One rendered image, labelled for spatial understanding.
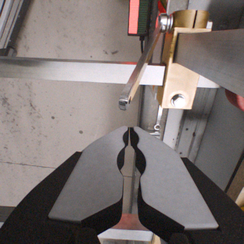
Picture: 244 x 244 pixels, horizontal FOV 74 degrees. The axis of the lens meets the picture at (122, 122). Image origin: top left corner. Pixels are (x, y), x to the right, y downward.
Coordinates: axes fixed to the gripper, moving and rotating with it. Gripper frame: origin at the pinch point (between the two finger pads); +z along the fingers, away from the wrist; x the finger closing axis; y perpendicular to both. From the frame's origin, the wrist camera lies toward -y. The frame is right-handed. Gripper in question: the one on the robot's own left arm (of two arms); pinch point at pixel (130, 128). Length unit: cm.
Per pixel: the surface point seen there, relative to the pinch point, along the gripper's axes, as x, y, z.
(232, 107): 27.9, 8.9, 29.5
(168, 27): 5.0, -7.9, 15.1
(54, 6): -44, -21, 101
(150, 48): 1.7, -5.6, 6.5
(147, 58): 1.4, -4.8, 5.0
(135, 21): 0.8, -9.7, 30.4
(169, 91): 6.2, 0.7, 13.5
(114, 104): -8, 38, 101
